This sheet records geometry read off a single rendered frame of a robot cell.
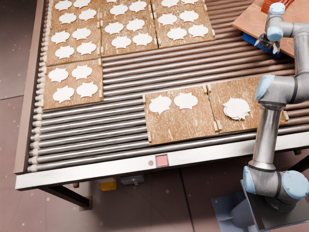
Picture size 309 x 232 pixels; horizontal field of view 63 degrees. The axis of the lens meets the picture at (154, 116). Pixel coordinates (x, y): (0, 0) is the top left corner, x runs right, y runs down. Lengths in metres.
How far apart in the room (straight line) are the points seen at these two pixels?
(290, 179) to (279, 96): 0.36
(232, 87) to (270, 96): 0.54
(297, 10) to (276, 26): 0.65
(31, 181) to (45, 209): 0.98
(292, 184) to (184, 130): 0.63
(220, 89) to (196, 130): 0.33
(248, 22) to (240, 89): 0.50
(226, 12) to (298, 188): 1.43
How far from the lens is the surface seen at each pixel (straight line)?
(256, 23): 1.95
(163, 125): 1.53
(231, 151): 1.52
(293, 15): 2.07
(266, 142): 1.21
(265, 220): 1.42
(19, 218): 2.73
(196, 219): 2.34
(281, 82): 1.21
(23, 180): 1.70
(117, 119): 1.62
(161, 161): 1.46
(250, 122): 1.60
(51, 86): 1.90
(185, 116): 1.56
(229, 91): 1.68
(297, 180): 1.27
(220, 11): 2.18
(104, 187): 1.72
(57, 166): 1.63
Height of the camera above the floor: 2.32
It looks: 62 degrees down
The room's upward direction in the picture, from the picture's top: 11 degrees counter-clockwise
